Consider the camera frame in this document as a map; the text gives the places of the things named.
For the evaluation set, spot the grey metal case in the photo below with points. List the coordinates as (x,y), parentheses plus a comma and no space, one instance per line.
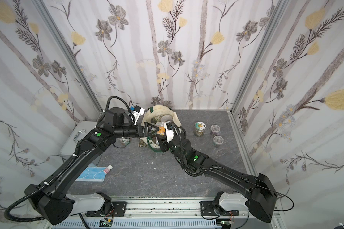
(80,131)

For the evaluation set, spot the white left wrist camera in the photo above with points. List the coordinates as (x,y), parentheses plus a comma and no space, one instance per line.
(137,111)

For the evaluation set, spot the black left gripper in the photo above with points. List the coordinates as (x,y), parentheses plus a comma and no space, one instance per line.
(140,130)

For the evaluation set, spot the blue face mask pack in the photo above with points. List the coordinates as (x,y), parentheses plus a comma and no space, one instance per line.
(92,174)

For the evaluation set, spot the cream canvas tote bag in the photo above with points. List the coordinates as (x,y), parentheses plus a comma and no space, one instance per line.
(154,115)

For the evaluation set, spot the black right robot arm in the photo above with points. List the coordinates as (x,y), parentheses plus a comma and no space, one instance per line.
(259,191)

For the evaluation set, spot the clear jar grey contents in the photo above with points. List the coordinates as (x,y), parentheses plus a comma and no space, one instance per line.
(217,141)

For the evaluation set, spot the small white pink tube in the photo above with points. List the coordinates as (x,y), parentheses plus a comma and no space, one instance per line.
(107,169)

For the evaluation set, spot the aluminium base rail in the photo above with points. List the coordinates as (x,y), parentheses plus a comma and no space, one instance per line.
(168,213)

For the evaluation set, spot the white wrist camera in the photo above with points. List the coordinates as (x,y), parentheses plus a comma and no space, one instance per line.
(170,131)
(137,111)

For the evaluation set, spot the clear purple label seed jar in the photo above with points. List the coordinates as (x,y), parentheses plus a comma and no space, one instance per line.
(215,130)

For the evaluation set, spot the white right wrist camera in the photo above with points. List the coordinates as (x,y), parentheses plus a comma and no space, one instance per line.
(170,131)

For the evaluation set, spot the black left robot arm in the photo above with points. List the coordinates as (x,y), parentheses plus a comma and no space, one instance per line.
(49,198)

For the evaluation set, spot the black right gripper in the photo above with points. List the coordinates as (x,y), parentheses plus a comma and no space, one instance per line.
(162,139)

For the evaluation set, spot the white cartoon label seed jar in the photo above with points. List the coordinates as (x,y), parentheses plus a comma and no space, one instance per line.
(199,129)

